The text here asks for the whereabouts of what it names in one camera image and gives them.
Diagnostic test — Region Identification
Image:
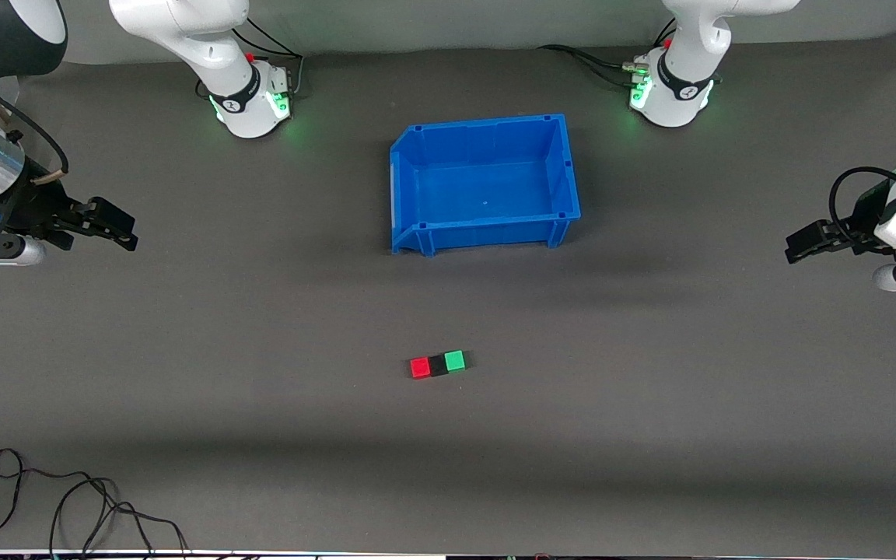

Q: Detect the black right arm wrist cable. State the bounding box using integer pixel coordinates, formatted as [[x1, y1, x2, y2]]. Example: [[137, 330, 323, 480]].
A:
[[0, 66, 70, 186]]

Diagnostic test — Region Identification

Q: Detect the black left arm wrist cable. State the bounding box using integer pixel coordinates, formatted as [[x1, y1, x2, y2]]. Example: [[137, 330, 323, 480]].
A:
[[829, 166, 896, 254]]

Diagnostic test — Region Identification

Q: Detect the black left arm base cable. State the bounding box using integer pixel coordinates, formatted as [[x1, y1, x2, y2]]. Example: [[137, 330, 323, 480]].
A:
[[537, 19, 678, 88]]

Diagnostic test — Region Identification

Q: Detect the blue plastic storage bin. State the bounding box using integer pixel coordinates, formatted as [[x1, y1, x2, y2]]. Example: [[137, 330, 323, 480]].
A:
[[390, 114, 582, 257]]

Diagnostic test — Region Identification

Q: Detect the black arm wrist cable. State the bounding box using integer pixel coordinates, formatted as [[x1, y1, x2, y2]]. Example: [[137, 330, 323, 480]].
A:
[[0, 66, 70, 186], [829, 166, 896, 254]]

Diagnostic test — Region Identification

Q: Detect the loose thin black cable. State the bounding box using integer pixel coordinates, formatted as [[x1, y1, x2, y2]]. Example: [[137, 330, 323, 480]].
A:
[[0, 449, 188, 558]]

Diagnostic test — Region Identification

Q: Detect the black right arm base cable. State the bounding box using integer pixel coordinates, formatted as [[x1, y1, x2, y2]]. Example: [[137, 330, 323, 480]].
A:
[[195, 12, 305, 102]]

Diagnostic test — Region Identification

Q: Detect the black arm base cable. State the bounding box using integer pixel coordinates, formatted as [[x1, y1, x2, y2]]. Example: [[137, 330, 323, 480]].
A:
[[537, 19, 678, 88], [195, 12, 305, 102]]

